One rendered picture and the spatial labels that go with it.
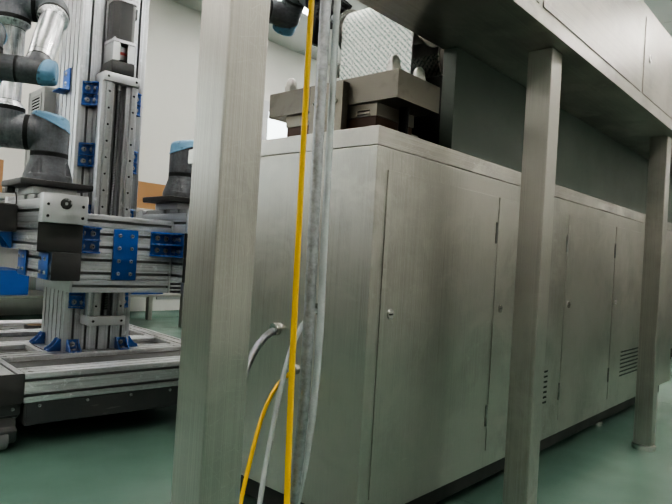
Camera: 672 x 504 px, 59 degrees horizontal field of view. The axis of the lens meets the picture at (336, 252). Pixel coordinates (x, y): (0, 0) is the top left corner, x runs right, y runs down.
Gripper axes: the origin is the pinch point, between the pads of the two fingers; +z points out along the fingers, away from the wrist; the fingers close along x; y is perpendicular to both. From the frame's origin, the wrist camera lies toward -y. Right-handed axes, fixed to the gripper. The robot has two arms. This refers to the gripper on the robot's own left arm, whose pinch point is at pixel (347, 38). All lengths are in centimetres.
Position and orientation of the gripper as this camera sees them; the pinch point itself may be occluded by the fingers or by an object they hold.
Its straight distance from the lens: 180.7
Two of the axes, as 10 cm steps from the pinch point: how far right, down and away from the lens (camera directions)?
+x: 6.7, 0.4, 7.5
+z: 5.3, 6.8, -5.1
